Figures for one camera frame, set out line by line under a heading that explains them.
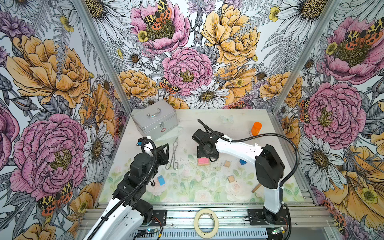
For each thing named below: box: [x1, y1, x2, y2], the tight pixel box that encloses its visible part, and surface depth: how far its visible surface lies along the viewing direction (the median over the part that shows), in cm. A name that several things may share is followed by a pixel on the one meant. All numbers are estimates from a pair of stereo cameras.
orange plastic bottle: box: [251, 122, 262, 136], surface depth 104 cm
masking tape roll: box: [193, 208, 219, 239], surface depth 71 cm
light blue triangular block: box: [157, 175, 166, 186], surface depth 88 cm
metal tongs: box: [165, 137, 179, 171], surface depth 95 cm
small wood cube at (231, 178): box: [227, 175, 235, 183], surface depth 89 cm
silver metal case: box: [131, 99, 179, 141], surface depth 101 cm
